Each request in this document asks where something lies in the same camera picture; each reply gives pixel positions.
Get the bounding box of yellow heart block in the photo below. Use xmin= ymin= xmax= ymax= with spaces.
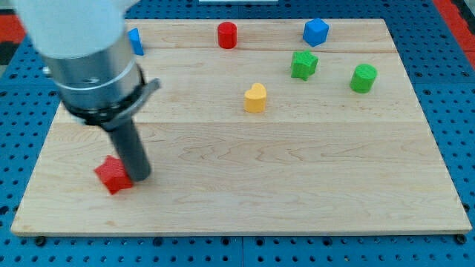
xmin=243 ymin=83 xmax=267 ymax=113

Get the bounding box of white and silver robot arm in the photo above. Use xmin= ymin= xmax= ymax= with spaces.
xmin=12 ymin=0 xmax=160 ymax=182

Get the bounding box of light wooden board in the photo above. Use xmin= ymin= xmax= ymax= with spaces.
xmin=11 ymin=19 xmax=472 ymax=237

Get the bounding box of green star block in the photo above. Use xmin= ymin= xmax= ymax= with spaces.
xmin=291 ymin=50 xmax=318 ymax=81

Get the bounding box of green cylinder block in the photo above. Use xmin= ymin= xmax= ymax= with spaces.
xmin=350 ymin=64 xmax=378 ymax=93

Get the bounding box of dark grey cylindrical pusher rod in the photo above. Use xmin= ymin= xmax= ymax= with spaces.
xmin=108 ymin=119 xmax=151 ymax=182

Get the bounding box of blue cube block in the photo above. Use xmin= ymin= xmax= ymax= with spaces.
xmin=303 ymin=18 xmax=330 ymax=47

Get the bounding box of red star block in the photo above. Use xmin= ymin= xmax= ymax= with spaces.
xmin=94 ymin=155 xmax=133 ymax=195

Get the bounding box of red cylinder block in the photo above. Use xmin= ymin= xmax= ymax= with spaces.
xmin=217 ymin=22 xmax=238 ymax=49

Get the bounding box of blue triangle block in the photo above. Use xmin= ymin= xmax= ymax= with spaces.
xmin=128 ymin=28 xmax=144 ymax=56

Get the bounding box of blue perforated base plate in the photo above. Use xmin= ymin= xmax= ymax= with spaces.
xmin=1 ymin=0 xmax=474 ymax=266

